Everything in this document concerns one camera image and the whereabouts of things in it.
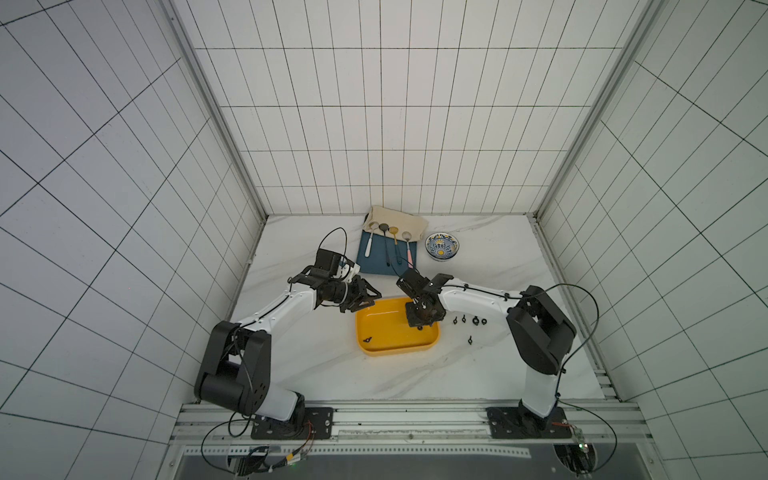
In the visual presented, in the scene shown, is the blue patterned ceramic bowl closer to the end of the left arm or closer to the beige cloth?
the beige cloth

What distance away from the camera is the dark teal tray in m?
1.07

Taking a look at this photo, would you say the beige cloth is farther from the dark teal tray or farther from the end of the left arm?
the end of the left arm

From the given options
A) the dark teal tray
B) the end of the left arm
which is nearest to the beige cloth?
the dark teal tray
